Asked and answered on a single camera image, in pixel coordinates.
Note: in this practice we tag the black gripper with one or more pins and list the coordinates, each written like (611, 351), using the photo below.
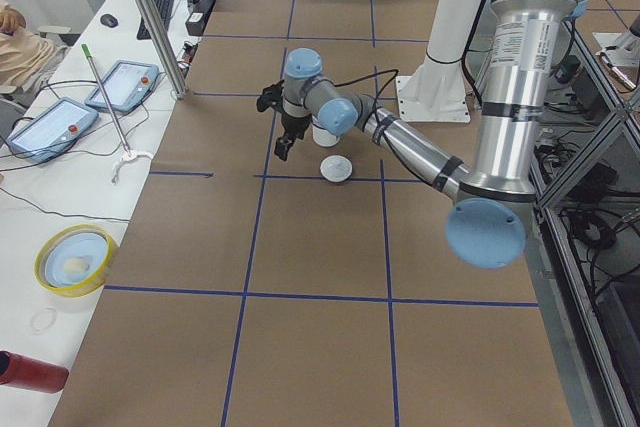
(294, 125)

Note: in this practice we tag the white enamel cup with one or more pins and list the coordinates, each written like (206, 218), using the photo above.
(321, 136)

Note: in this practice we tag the white cup lid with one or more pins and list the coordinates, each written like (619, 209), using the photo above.
(336, 168)

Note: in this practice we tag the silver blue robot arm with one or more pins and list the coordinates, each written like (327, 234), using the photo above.
(492, 198)

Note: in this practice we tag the far teach pendant tablet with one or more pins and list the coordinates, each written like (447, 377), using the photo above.
(127, 83)

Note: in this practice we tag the teach pendant tablet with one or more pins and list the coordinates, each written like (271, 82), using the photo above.
(53, 131)
(127, 83)

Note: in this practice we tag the black computer mouse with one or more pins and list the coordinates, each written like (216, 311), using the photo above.
(109, 20)

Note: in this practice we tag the metal reacher grabber stick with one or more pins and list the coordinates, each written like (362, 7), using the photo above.
(130, 155)

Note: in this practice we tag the near teach pendant tablet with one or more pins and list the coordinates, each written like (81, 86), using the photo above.
(53, 131)

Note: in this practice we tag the yellow rimmed bowl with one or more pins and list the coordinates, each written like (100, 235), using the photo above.
(76, 261)

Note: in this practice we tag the red bottle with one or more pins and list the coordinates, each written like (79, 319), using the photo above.
(24, 372)

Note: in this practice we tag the aluminium frame post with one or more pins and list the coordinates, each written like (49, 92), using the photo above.
(159, 37)

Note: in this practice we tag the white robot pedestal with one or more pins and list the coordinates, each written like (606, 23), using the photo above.
(435, 92)

